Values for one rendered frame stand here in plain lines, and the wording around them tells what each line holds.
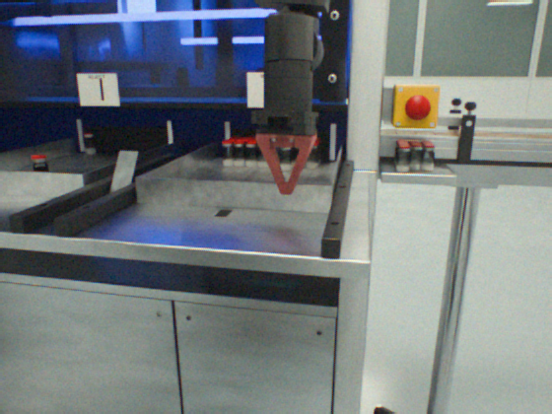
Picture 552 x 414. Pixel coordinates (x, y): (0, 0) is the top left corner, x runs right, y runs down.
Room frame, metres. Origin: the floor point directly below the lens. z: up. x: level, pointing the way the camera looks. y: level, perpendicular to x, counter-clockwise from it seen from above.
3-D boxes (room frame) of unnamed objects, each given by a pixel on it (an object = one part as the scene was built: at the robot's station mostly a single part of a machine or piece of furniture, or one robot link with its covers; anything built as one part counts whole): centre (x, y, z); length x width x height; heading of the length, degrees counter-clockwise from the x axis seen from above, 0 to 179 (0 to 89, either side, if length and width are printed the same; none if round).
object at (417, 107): (0.73, -0.23, 0.99); 0.04 x 0.04 x 0.04; 79
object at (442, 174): (0.81, -0.26, 0.87); 0.14 x 0.13 x 0.02; 169
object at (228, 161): (0.79, 0.01, 0.90); 0.18 x 0.02 x 0.05; 79
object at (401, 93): (0.77, -0.24, 1.00); 0.08 x 0.07 x 0.07; 169
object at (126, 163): (0.56, 0.23, 0.91); 0.14 x 0.03 x 0.06; 168
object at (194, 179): (0.70, 0.03, 0.90); 0.34 x 0.26 x 0.04; 169
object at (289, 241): (0.67, 0.21, 0.87); 0.70 x 0.48 x 0.02; 79
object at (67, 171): (0.77, 0.36, 0.90); 0.34 x 0.26 x 0.04; 169
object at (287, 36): (0.54, -0.02, 1.08); 0.07 x 0.06 x 0.07; 167
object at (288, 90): (0.53, -0.01, 1.02); 0.10 x 0.07 x 0.07; 169
